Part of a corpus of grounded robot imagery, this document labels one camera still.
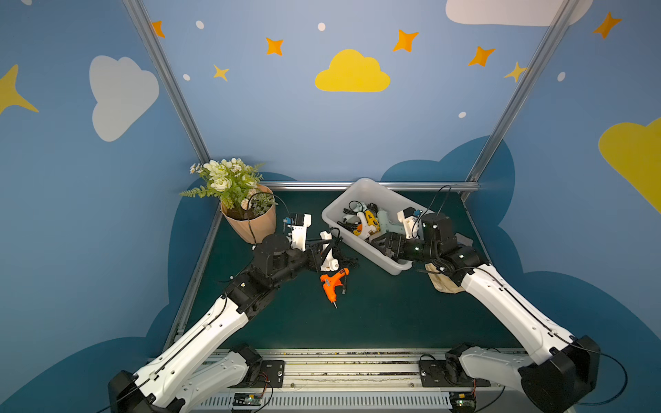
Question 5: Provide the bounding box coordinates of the yellow glue gun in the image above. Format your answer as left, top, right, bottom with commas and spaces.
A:
352, 208, 382, 239

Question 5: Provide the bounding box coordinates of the large mint glue gun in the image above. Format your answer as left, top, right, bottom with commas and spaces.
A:
376, 209, 408, 239

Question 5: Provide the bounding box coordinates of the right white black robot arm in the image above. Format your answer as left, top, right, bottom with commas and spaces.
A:
370, 213, 600, 412

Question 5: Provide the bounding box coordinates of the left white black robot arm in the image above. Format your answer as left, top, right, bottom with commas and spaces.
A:
108, 234, 339, 412

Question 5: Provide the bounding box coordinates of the white plastic storage box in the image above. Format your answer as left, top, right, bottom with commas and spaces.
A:
321, 178, 426, 275

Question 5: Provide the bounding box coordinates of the beige work glove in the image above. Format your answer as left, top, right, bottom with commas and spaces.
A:
425, 263, 465, 294

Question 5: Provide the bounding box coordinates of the artificial flower plant in pot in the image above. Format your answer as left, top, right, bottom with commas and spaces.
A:
180, 158, 276, 244

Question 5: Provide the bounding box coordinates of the tangled black cords pile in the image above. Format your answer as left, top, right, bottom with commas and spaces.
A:
329, 226, 360, 264

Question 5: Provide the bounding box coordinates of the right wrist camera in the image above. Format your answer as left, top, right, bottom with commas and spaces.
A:
397, 206, 422, 239

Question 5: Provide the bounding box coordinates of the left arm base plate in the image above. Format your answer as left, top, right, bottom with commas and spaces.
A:
241, 360, 286, 388

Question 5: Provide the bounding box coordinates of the aluminium front rail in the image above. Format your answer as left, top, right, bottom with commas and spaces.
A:
199, 348, 526, 411

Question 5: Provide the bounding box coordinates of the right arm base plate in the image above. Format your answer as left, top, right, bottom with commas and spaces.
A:
418, 358, 492, 388

